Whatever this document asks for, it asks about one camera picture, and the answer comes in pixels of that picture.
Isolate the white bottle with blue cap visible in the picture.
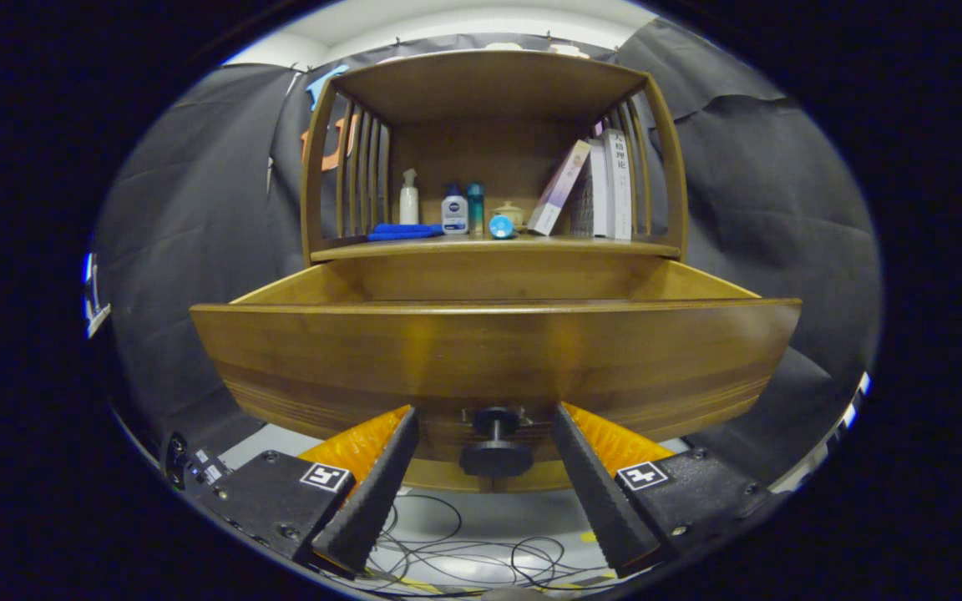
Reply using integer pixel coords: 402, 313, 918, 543
441, 184, 469, 235

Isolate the purple and white book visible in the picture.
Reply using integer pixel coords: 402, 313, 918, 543
526, 139, 592, 236

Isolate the wooden drawer with black knob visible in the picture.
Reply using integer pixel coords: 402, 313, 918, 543
189, 257, 803, 493

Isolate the dark patterned book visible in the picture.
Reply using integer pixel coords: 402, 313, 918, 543
571, 142, 609, 237

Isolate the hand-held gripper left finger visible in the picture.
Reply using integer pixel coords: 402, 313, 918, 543
193, 406, 421, 578

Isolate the wooden cabinet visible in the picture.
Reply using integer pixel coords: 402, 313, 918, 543
301, 48, 689, 261

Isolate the white and blue device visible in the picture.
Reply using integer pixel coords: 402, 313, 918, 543
83, 250, 113, 339

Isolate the blue folded cloth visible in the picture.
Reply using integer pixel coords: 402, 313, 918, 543
367, 223, 444, 242

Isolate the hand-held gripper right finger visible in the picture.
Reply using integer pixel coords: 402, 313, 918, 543
549, 402, 774, 578

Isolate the wooden countertop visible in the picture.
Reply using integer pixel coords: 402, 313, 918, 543
311, 234, 682, 261

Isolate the white pump bottle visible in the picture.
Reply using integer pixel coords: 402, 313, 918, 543
399, 169, 420, 225

